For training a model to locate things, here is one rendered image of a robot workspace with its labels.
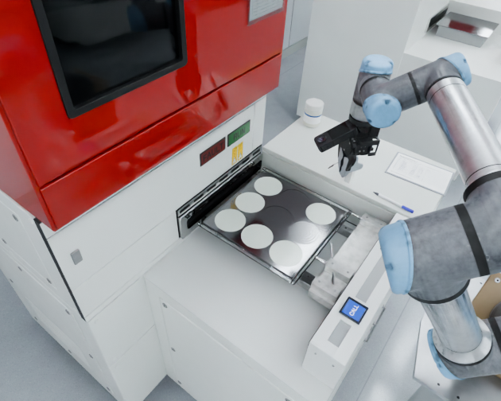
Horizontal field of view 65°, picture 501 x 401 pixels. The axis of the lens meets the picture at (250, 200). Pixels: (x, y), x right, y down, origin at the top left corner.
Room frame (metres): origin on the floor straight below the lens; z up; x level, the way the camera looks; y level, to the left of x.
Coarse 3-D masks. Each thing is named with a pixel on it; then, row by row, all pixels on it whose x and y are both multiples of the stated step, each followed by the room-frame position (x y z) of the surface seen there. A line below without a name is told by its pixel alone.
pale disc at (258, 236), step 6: (246, 228) 0.83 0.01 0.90; (252, 228) 0.84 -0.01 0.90; (258, 228) 0.84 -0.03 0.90; (264, 228) 0.84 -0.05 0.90; (246, 234) 0.81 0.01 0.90; (252, 234) 0.81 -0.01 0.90; (258, 234) 0.81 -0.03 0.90; (264, 234) 0.82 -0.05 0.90; (270, 234) 0.82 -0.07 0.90; (246, 240) 0.79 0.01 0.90; (252, 240) 0.79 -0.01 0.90; (258, 240) 0.79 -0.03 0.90; (264, 240) 0.79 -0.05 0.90; (270, 240) 0.79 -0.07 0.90; (252, 246) 0.76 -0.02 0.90; (258, 246) 0.77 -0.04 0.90; (264, 246) 0.77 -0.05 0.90
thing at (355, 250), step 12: (360, 228) 0.89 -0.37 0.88; (348, 240) 0.83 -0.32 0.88; (360, 240) 0.83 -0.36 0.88; (372, 240) 0.84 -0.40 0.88; (348, 252) 0.78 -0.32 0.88; (360, 252) 0.79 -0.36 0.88; (348, 264) 0.74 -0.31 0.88; (360, 264) 0.74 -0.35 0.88; (324, 276) 0.69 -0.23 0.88; (324, 300) 0.61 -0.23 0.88
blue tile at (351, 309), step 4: (348, 300) 0.56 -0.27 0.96; (348, 304) 0.54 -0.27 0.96; (352, 304) 0.54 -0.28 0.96; (356, 304) 0.55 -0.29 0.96; (344, 308) 0.53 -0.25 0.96; (348, 308) 0.53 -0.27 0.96; (352, 308) 0.53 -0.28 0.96; (356, 308) 0.53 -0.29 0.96; (360, 308) 0.53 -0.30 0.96; (364, 308) 0.54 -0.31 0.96; (344, 312) 0.52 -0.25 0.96; (348, 312) 0.52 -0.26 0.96; (352, 312) 0.52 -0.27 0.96; (356, 312) 0.52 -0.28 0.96; (360, 312) 0.52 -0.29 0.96; (352, 316) 0.51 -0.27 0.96; (356, 316) 0.51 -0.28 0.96; (360, 316) 0.51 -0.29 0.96; (356, 320) 0.50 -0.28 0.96
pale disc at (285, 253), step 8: (272, 248) 0.76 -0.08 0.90; (280, 248) 0.76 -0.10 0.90; (288, 248) 0.77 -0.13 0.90; (296, 248) 0.77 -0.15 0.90; (272, 256) 0.73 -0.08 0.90; (280, 256) 0.73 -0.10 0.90; (288, 256) 0.73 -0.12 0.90; (296, 256) 0.74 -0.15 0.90; (280, 264) 0.70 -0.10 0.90; (288, 264) 0.70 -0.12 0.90; (296, 264) 0.71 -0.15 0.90
